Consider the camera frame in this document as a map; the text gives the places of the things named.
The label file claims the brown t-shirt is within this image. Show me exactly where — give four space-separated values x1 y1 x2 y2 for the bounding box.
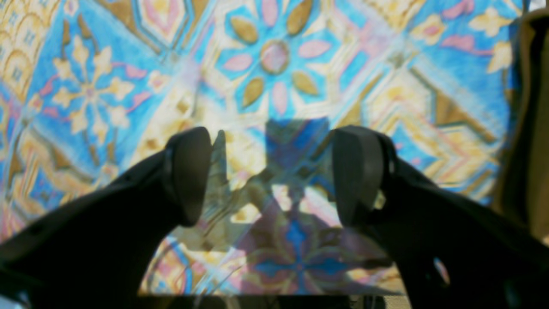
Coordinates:
490 7 549 245

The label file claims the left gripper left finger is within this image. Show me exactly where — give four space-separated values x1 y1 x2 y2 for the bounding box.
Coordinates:
1 127 213 309

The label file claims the patterned tile tablecloth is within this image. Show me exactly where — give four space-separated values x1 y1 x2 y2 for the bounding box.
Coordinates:
0 0 534 297

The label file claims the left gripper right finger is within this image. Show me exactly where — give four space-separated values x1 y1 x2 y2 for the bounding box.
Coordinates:
331 126 548 309

